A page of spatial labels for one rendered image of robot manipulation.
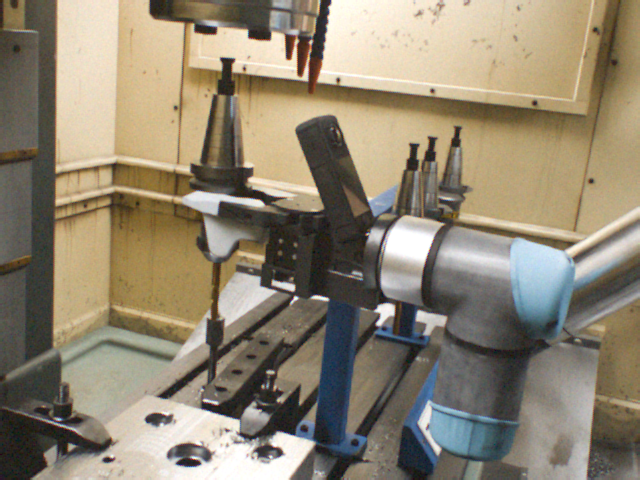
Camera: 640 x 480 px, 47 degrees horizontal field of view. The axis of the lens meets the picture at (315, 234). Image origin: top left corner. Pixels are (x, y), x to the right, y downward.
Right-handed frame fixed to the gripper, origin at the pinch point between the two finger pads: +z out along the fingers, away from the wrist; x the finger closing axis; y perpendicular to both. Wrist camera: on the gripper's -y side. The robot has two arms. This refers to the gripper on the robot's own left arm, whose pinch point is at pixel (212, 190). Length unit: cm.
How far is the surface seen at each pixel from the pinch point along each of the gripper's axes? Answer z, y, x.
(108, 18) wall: 94, -15, 84
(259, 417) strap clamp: -3.4, 27.9, 8.0
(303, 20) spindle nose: -8.8, -17.3, -0.4
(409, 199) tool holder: -10.4, 3.1, 29.6
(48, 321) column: 50, 36, 25
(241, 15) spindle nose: -6.0, -17.1, -6.1
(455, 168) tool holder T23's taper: -6, 3, 63
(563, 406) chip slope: -29, 51, 87
